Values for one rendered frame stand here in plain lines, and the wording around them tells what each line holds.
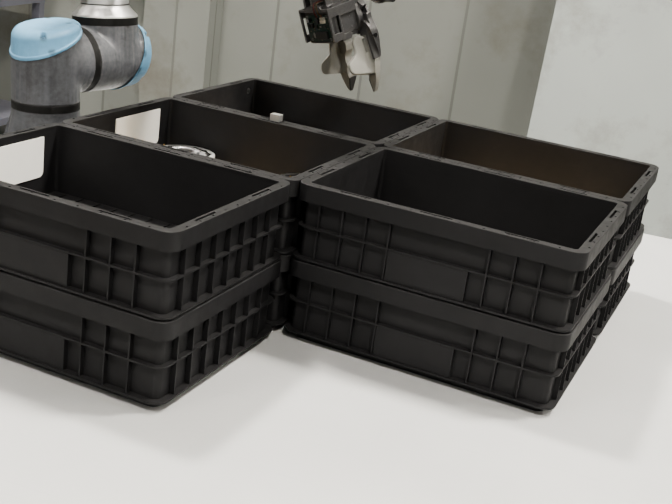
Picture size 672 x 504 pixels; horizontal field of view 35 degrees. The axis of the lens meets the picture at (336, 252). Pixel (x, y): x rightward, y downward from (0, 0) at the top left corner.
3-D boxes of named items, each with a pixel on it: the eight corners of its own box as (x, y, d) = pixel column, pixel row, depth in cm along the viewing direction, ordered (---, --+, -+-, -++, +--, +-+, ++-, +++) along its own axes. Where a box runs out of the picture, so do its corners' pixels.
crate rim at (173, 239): (-100, 175, 133) (-100, 156, 132) (55, 137, 159) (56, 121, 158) (172, 255, 119) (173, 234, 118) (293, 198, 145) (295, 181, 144)
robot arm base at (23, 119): (-18, 155, 184) (-19, 98, 181) (35, 139, 197) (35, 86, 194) (56, 170, 179) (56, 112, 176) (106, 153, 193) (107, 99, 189)
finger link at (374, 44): (360, 63, 169) (340, 11, 168) (368, 60, 170) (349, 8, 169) (379, 57, 166) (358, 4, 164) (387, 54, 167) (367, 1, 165)
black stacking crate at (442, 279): (287, 264, 148) (296, 186, 144) (370, 216, 174) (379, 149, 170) (566, 344, 134) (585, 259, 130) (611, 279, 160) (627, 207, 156)
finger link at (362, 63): (353, 100, 168) (332, 45, 166) (380, 88, 171) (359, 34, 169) (365, 97, 165) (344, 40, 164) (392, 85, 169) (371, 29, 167)
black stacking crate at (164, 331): (-98, 325, 140) (-99, 239, 136) (50, 265, 166) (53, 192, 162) (158, 418, 125) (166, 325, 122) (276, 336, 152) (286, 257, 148)
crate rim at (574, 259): (293, 198, 145) (295, 181, 144) (377, 159, 171) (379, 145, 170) (582, 273, 131) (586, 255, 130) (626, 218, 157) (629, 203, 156)
